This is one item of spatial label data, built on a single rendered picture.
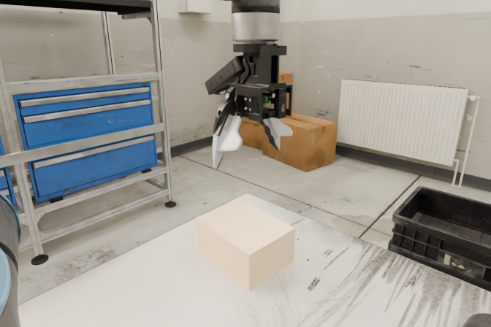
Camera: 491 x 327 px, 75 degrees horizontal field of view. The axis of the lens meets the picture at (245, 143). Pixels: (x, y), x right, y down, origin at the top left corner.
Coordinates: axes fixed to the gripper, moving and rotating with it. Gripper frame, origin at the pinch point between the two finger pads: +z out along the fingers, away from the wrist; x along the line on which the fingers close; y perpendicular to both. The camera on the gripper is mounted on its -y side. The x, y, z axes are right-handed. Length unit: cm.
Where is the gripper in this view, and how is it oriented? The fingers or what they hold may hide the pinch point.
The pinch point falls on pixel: (246, 158)
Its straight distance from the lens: 58.2
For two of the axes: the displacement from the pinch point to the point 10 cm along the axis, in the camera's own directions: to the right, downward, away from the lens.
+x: 7.5, -2.0, 6.3
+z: 0.0, 9.5, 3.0
